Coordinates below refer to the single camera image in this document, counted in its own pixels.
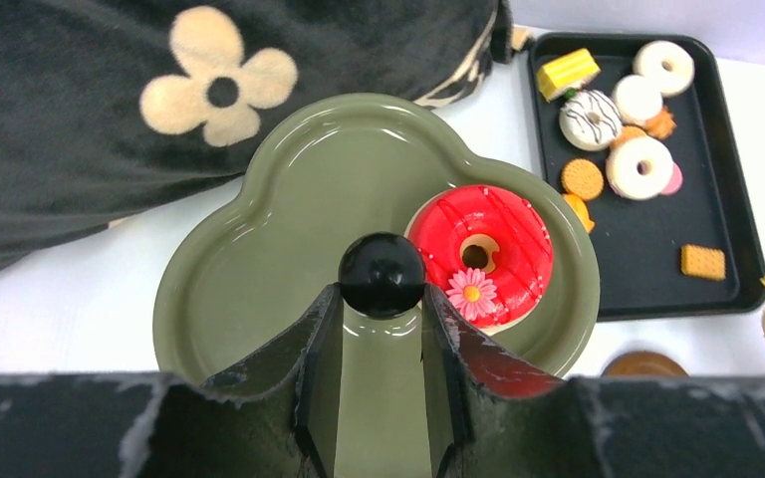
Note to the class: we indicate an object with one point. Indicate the red flower donut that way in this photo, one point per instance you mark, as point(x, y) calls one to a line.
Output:
point(488, 250)

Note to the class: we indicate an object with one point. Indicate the white round pastry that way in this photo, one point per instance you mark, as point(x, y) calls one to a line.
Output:
point(637, 99)

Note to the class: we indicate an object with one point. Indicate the orange fish biscuit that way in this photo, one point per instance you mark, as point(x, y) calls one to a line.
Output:
point(580, 208)

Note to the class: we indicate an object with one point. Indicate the square waffle biscuit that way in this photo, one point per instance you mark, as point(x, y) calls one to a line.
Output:
point(702, 262)

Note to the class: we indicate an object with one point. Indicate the brown wooden coaster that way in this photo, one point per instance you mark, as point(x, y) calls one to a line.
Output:
point(646, 363)

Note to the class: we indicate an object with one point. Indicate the white ring donut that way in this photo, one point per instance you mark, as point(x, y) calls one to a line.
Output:
point(640, 168)

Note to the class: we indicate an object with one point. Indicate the black floral pillow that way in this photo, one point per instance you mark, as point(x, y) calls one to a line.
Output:
point(111, 108)

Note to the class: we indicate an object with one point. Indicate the black dessert tray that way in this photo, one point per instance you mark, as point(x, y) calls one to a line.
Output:
point(638, 243)

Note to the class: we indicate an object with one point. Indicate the orange flower biscuit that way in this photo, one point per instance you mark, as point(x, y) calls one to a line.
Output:
point(662, 125)

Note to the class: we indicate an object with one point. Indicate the pink macaron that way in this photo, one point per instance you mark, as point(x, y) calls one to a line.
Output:
point(675, 181)

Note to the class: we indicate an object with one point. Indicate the round orange biscuit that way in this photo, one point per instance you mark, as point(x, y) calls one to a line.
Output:
point(582, 178)

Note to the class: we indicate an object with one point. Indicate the yellow layered cake slice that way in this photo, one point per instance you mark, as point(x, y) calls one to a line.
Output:
point(568, 72)

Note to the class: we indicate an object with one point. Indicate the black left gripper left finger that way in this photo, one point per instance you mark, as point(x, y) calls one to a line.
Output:
point(286, 396)

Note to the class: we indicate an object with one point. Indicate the white glazed donut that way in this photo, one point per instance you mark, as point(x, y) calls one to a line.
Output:
point(667, 65)

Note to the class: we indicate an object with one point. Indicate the green three-tier serving stand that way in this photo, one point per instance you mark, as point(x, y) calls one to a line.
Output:
point(324, 177)

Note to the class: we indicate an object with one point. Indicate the chocolate striped white donut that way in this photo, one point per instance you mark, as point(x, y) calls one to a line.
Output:
point(590, 120)

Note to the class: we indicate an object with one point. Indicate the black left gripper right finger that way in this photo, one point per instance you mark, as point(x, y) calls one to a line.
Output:
point(478, 398)

